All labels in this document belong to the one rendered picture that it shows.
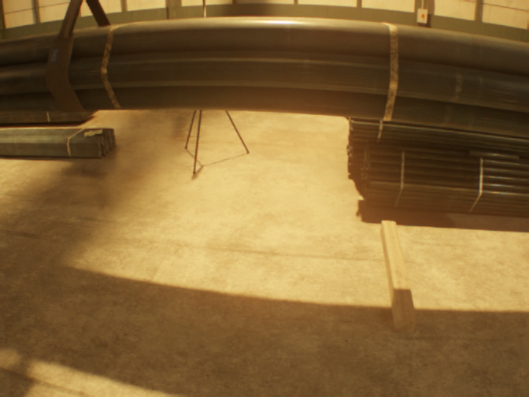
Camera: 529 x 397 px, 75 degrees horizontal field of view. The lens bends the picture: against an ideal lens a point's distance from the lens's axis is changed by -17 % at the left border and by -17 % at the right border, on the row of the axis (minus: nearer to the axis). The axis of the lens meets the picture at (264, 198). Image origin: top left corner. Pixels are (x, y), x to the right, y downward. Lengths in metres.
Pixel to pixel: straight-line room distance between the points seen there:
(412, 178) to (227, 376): 1.95
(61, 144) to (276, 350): 3.42
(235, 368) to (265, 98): 1.24
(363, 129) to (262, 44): 1.46
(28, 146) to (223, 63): 3.58
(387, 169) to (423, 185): 0.30
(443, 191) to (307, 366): 1.76
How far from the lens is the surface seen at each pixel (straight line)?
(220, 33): 1.81
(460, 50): 1.83
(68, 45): 2.15
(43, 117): 6.31
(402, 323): 2.14
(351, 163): 3.70
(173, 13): 10.48
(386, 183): 3.03
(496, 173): 3.33
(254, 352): 2.02
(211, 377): 1.93
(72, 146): 4.58
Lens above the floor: 1.53
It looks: 28 degrees down
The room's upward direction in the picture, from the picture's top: straight up
